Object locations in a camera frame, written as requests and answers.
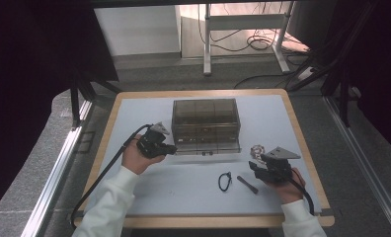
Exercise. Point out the black hair clip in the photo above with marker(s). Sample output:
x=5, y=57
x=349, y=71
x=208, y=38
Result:
x=248, y=185

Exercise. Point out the person's right hand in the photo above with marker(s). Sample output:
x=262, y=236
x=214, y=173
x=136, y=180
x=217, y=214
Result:
x=290, y=192

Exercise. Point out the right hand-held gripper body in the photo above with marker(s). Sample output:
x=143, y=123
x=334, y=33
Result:
x=277, y=171

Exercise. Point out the person's left hand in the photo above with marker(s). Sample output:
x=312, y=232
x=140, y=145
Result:
x=136, y=161

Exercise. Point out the smoky transparent jewelry drawer box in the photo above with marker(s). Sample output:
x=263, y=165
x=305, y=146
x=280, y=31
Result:
x=205, y=115

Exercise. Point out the wooden table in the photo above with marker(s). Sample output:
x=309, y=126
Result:
x=200, y=222

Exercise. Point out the black metal stand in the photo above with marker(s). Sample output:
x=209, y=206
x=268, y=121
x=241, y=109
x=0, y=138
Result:
x=74, y=105
x=343, y=98

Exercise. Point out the white table mat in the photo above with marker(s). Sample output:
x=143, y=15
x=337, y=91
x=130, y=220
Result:
x=275, y=105

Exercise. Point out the white power strip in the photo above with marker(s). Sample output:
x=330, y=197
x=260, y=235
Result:
x=307, y=73

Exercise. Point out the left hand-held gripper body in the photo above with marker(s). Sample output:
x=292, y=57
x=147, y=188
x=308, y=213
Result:
x=150, y=146

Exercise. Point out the white metal desk frame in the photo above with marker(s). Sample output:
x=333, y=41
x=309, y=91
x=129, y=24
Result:
x=207, y=49

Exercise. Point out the dark floor grille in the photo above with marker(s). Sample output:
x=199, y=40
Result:
x=85, y=141

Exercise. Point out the aluminium rail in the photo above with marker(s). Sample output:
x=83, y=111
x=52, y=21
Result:
x=56, y=171
x=366, y=164

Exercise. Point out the white panel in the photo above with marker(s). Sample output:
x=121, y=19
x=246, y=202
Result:
x=134, y=29

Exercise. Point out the dark curtain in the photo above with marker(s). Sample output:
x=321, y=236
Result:
x=19, y=65
x=387, y=65

